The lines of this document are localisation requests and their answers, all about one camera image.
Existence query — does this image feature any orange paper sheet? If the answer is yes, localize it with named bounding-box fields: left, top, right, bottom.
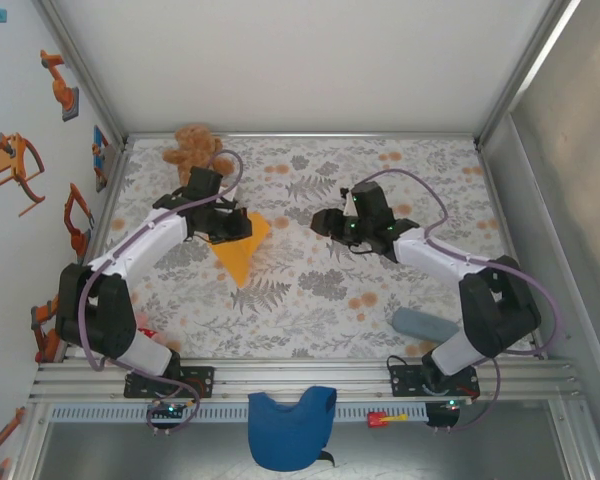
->
left=210, top=210, right=273, bottom=289

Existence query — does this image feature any red yellow tool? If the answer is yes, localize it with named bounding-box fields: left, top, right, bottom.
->
left=367, top=410, right=410, bottom=429

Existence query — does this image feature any grey blue pouch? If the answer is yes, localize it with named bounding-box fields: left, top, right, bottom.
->
left=391, top=307, right=461, bottom=344

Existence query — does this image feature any floral tablecloth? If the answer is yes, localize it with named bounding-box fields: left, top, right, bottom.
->
left=74, top=135, right=536, bottom=359

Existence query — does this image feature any grey metal shelf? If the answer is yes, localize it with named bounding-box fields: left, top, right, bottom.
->
left=29, top=419, right=571, bottom=480

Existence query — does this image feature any aluminium frame post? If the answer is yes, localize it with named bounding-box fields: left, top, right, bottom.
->
left=472, top=0, right=584, bottom=149
left=32, top=0, right=131, bottom=151

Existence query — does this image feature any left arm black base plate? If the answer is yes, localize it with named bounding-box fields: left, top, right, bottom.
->
left=123, top=366, right=216, bottom=400

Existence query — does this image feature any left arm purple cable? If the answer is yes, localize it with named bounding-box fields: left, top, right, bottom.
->
left=78, top=149, right=245, bottom=437

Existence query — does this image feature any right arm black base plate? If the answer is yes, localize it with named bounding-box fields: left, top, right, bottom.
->
left=388, top=363, right=481, bottom=400

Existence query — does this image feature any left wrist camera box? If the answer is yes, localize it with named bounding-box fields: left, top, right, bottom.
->
left=187, top=167, right=225, bottom=201

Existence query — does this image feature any pink plush toy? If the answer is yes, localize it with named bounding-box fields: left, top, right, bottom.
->
left=132, top=312, right=170, bottom=347

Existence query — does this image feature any brown teddy bear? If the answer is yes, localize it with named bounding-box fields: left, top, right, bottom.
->
left=161, top=124, right=234, bottom=189

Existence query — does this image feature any aluminium side rail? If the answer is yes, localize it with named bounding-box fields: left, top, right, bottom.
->
left=474, top=139, right=546, bottom=360
left=59, top=142, right=134, bottom=362

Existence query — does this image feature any wide aluminium frame rail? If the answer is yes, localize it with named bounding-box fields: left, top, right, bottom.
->
left=28, top=355, right=586, bottom=404

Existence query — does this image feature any blue orange machine sticker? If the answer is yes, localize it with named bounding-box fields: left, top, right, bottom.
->
left=91, top=124, right=112, bottom=194

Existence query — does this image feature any blue cloth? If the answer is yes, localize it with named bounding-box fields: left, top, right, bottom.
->
left=247, top=385, right=339, bottom=472

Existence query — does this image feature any thin aluminium frame rail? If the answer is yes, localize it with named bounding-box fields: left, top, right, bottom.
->
left=124, top=130, right=481, bottom=142

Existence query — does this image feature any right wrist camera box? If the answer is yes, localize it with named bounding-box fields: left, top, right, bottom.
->
left=352, top=182, right=390, bottom=221

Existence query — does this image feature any grey metal side panel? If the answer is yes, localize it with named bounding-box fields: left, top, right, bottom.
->
left=484, top=0, right=600, bottom=480

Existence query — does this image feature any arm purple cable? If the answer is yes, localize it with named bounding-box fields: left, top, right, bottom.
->
left=352, top=168, right=564, bottom=434
left=78, top=149, right=245, bottom=437

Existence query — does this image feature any thin black cable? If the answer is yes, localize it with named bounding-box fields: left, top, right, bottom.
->
left=385, top=351, right=427, bottom=374

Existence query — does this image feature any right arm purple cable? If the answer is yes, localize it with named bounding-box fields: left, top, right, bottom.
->
left=352, top=168, right=564, bottom=434

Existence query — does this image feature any white slotted cable duct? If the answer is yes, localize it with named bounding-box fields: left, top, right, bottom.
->
left=47, top=403, right=431, bottom=423

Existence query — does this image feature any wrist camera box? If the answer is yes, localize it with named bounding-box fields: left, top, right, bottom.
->
left=187, top=167, right=225, bottom=201
left=352, top=182, right=390, bottom=221

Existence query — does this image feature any orange grey gripper sticker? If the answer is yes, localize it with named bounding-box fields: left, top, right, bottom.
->
left=0, top=131, right=47, bottom=218

